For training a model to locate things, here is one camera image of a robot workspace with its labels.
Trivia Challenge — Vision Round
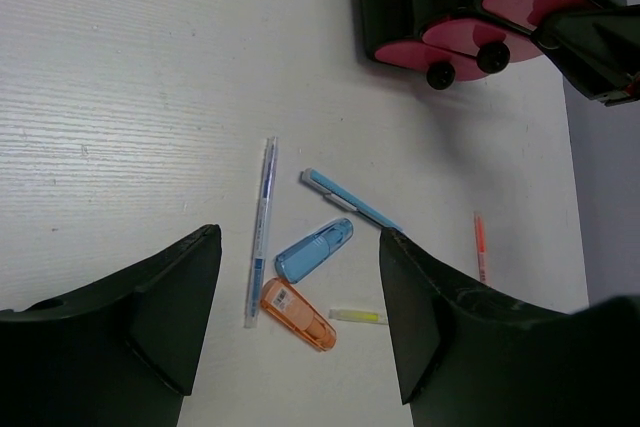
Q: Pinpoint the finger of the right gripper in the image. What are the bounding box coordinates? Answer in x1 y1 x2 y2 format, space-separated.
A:
532 5 639 107

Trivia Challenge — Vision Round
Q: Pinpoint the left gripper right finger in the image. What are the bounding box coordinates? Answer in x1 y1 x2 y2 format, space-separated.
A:
379 229 639 426

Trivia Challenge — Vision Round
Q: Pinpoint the yellow highlighter pen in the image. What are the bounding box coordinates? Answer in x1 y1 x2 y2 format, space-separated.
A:
329 309 388 325

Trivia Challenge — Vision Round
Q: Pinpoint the clear blue pen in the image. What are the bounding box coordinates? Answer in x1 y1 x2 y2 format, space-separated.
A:
244 137 278 329

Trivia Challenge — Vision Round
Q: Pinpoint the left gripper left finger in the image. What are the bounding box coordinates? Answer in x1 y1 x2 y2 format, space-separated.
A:
1 225 222 426

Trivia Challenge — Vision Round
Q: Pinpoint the light blue clip pen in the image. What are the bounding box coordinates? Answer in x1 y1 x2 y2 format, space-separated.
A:
300 168 402 231

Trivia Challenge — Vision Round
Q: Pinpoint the orange highlighter pen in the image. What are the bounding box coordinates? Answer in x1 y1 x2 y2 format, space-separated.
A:
474 212 488 284

